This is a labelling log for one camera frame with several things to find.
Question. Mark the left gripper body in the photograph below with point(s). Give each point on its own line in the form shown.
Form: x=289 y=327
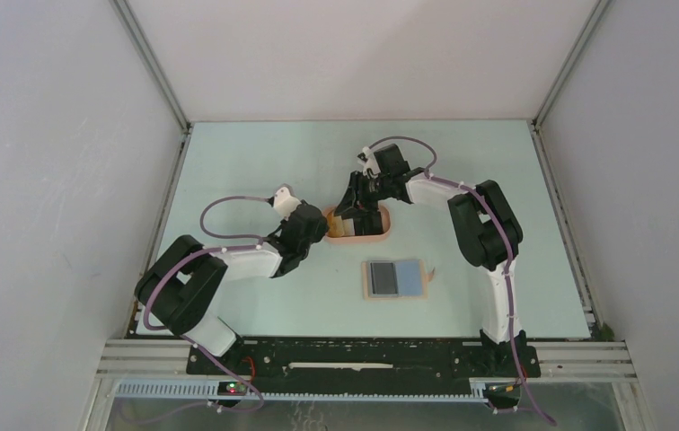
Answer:
x=319 y=234

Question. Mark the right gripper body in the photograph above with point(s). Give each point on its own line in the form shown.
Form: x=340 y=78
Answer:
x=370 y=191

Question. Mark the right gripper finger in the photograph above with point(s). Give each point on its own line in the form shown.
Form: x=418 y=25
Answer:
x=369 y=223
x=349 y=207

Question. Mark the grey card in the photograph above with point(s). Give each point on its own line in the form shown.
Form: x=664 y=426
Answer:
x=383 y=279

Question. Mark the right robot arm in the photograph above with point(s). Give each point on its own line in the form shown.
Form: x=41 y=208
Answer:
x=486 y=229

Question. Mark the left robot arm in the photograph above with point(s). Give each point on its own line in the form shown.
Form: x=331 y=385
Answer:
x=178 y=290

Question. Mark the yellow card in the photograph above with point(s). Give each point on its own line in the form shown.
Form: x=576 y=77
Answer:
x=336 y=226

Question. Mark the pink plastic tray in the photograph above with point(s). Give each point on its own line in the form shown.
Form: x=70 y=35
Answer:
x=357 y=239

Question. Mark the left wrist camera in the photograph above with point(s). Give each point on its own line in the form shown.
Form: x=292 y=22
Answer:
x=284 y=201

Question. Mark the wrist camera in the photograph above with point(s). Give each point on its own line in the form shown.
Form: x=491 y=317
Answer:
x=284 y=201
x=369 y=165

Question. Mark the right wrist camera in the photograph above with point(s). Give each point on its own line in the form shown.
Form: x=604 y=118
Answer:
x=369 y=165

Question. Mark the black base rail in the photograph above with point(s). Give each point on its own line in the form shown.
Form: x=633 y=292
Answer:
x=387 y=366

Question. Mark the white cable duct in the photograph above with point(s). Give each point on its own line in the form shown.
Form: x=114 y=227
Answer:
x=208 y=390

